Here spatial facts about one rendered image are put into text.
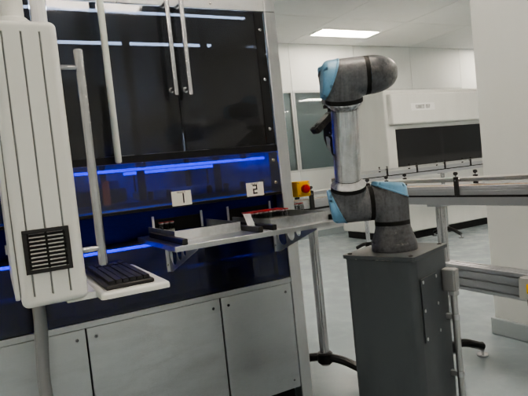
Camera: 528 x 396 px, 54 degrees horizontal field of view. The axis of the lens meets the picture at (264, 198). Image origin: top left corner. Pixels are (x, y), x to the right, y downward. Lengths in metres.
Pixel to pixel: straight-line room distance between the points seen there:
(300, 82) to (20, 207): 6.82
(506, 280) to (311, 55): 6.20
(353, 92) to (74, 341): 1.34
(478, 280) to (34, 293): 1.91
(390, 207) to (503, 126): 1.55
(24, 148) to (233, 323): 1.21
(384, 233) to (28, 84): 1.14
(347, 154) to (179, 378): 1.17
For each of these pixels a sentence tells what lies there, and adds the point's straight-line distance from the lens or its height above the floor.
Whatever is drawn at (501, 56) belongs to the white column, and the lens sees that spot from 3.19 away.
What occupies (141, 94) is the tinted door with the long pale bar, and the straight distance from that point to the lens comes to 2.14.
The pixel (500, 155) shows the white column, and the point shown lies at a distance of 3.18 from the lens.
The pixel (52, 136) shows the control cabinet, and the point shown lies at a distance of 1.49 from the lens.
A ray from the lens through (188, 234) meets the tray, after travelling 1.88.
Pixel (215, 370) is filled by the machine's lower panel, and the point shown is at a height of 0.28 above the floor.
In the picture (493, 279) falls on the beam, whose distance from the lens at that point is 2.56.
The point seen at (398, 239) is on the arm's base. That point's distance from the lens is 1.74.
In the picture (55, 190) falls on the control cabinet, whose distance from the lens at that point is 1.48.
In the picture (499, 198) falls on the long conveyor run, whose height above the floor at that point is 0.87.
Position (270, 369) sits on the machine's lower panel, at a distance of 2.43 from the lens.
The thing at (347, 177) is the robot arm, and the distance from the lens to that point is 1.67.
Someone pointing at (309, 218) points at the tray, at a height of 0.90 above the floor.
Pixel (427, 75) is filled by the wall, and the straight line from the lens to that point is 9.73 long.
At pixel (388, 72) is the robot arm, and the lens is 1.61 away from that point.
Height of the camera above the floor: 1.10
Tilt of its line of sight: 3 degrees down
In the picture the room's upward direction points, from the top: 6 degrees counter-clockwise
